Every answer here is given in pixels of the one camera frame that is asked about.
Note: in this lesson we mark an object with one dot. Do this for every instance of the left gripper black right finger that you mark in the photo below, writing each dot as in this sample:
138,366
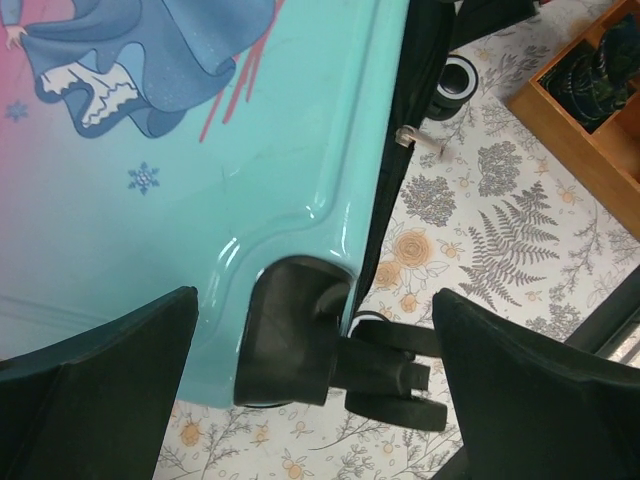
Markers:
530,407

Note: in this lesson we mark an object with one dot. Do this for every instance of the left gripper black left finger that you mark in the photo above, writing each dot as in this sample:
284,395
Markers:
96,405

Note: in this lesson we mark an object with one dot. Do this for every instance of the pink teal suitcase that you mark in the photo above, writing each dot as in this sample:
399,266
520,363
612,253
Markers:
252,151

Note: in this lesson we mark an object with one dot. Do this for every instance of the floral patterned table mat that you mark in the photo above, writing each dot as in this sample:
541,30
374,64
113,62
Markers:
500,221

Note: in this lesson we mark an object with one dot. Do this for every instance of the wooden compartment tray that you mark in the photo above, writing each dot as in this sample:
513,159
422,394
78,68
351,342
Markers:
603,156

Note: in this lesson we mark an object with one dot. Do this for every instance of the rolled black belt top-left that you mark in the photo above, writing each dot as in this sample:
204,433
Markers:
593,83

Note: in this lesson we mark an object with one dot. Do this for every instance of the aluminium rail frame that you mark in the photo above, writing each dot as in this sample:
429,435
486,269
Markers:
611,331

